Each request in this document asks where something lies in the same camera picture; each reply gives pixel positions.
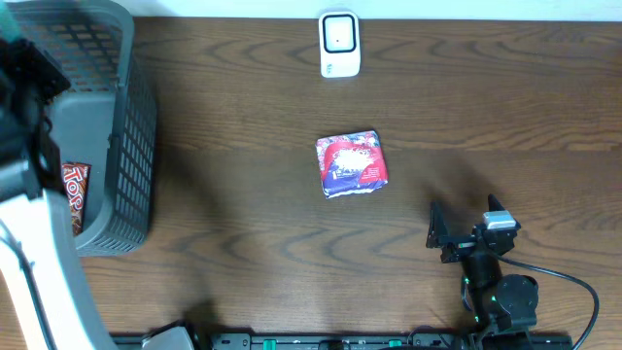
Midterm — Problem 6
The orange chocolate bar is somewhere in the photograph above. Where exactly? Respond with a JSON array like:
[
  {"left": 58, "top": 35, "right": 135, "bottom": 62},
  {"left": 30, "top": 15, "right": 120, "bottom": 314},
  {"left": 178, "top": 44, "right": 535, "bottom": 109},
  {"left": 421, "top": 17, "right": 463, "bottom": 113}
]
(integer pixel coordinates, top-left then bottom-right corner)
[{"left": 62, "top": 162, "right": 91, "bottom": 236}]

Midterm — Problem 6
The purple red liner pack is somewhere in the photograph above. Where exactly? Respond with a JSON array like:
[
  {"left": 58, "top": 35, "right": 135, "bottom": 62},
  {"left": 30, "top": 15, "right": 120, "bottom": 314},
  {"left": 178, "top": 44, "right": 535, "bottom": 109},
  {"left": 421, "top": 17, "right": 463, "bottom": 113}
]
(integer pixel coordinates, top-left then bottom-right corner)
[{"left": 315, "top": 130, "right": 389, "bottom": 199}]

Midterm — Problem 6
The black cable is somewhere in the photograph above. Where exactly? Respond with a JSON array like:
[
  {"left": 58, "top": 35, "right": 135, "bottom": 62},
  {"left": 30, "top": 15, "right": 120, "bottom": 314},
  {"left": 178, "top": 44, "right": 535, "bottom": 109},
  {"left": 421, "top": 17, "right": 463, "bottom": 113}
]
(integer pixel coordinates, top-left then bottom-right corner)
[{"left": 485, "top": 247, "right": 601, "bottom": 350}]

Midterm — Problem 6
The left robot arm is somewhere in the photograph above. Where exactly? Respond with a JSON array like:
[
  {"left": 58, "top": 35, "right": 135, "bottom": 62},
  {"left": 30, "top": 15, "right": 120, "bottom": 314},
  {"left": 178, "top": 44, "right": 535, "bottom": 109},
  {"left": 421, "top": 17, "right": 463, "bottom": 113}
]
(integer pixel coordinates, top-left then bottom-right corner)
[{"left": 1, "top": 4, "right": 116, "bottom": 349}]

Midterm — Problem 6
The grey plastic basket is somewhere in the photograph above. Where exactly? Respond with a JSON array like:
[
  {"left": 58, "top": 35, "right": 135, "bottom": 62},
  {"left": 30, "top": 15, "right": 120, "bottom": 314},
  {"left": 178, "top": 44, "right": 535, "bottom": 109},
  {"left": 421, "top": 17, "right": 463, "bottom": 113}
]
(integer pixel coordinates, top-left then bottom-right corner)
[{"left": 8, "top": 1, "right": 157, "bottom": 257}]

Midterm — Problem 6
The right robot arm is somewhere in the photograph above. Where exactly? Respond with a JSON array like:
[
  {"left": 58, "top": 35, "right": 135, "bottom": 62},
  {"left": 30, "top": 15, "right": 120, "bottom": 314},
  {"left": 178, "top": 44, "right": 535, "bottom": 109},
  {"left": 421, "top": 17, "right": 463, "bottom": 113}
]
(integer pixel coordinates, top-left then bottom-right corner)
[{"left": 426, "top": 194, "right": 538, "bottom": 334}]

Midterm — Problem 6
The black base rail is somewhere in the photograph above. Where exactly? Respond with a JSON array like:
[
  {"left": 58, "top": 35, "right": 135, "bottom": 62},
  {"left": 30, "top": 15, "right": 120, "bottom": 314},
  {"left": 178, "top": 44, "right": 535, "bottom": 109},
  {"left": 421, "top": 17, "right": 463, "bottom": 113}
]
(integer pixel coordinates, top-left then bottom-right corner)
[{"left": 112, "top": 322, "right": 572, "bottom": 350}]

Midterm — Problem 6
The white barcode scanner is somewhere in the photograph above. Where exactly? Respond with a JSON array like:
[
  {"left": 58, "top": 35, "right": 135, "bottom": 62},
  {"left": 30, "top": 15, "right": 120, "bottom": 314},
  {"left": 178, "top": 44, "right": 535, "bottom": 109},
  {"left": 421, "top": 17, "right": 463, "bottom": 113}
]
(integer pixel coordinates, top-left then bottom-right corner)
[{"left": 318, "top": 11, "right": 362, "bottom": 79}]

